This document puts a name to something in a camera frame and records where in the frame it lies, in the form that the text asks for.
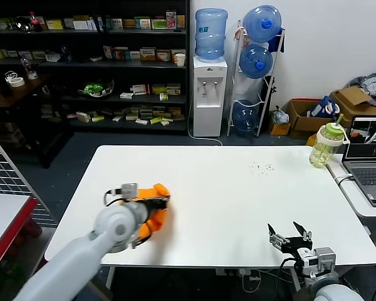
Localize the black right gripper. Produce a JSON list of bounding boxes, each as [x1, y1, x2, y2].
[[267, 221, 314, 255]]

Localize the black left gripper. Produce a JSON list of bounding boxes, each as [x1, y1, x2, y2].
[[143, 196, 171, 211]]

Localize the orange t-shirt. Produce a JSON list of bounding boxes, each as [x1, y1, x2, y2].
[[117, 183, 172, 239]]

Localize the pile of grey blue clothes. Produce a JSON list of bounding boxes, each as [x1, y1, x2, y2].
[[347, 71, 376, 109]]

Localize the white side table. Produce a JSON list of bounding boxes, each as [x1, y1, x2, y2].
[[325, 153, 376, 273]]

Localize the scattered dark crumbs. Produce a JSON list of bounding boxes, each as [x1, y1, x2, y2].
[[253, 161, 276, 175]]

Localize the clear bottle with green lid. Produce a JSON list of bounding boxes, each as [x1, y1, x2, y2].
[[309, 114, 351, 170]]

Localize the grey open laptop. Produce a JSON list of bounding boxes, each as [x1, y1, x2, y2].
[[342, 115, 376, 208]]

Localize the small yellow cardboard box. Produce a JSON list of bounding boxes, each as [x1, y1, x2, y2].
[[269, 111, 292, 136]]

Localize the white water dispenser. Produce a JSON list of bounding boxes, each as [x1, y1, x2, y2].
[[193, 56, 229, 138]]

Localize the open cardboard box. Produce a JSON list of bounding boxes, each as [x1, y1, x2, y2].
[[287, 99, 337, 140]]

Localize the blue water jug without cap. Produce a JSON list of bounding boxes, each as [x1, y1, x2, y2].
[[232, 100, 261, 137]]

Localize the grey plastic bag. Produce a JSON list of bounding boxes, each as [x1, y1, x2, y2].
[[269, 106, 290, 125]]

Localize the green item in plastic bag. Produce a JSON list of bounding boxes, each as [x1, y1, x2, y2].
[[78, 79, 116, 100]]

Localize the black metal shelving unit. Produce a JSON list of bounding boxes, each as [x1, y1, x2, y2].
[[0, 0, 191, 137]]

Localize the black folded stand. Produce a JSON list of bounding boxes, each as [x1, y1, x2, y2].
[[262, 75, 277, 114]]

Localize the yellow label medicine box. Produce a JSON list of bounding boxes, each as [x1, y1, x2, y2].
[[140, 48, 158, 61]]

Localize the large brown cardboard box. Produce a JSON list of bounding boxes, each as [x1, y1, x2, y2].
[[329, 87, 376, 129]]

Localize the white table with red edge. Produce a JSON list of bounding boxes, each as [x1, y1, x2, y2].
[[0, 191, 51, 301]]

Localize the blue water jug with cap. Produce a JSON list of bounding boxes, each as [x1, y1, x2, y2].
[[242, 5, 283, 44], [239, 44, 274, 80]]

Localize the upright blue water jug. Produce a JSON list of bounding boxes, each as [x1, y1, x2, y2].
[[195, 9, 229, 62]]

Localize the brown wooden desk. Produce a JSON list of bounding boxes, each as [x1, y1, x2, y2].
[[0, 75, 51, 109]]

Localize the pink floral tall box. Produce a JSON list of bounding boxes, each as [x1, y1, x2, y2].
[[166, 11, 178, 31]]

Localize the pink hanging rag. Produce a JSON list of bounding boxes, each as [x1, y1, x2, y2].
[[234, 28, 251, 48]]

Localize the white tape roll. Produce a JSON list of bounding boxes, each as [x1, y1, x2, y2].
[[5, 71, 26, 88]]

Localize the clear purple plastic bottle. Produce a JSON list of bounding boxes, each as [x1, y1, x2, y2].
[[19, 53, 33, 77]]

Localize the black tumbler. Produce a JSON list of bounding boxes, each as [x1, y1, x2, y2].
[[0, 73, 14, 97]]

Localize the cola bottle with red cap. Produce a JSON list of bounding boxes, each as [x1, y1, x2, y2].
[[29, 11, 43, 33]]

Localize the shiny dark glass bowl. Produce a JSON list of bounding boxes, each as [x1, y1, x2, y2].
[[14, 17, 36, 34]]

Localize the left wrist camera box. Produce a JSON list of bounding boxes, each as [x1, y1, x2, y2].
[[120, 183, 140, 200]]

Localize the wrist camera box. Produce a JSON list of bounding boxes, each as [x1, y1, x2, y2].
[[296, 246, 337, 278], [120, 183, 140, 200]]

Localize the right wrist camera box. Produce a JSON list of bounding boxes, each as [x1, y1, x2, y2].
[[296, 246, 337, 278]]

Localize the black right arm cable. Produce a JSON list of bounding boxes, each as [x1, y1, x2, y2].
[[275, 256, 299, 296]]

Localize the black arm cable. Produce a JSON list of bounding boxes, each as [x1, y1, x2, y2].
[[103, 188, 123, 207], [275, 256, 299, 296]]

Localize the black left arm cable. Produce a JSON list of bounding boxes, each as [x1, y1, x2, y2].
[[103, 188, 123, 207]]

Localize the white cable under table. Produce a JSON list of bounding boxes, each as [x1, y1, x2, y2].
[[241, 273, 261, 294]]

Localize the white dispenser cord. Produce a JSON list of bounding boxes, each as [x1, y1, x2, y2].
[[188, 100, 224, 147]]

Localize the blue bag with white handles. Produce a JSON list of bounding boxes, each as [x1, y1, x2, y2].
[[307, 96, 342, 119]]

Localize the white wire jug rack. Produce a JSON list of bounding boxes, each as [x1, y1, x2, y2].
[[227, 20, 286, 139]]

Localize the white wire grid panel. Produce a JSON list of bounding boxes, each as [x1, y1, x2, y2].
[[0, 127, 56, 226]]

